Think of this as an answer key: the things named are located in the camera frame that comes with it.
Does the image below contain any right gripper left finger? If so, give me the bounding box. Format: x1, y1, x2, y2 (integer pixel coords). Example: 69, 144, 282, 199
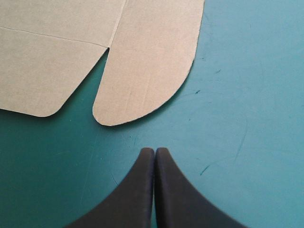
63, 147, 156, 228

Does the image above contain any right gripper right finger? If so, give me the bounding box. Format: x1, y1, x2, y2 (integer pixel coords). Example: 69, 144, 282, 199
154, 147, 249, 228

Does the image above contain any brown cardboard box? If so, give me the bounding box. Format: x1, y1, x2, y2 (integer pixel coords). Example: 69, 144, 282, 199
0, 0, 206, 127

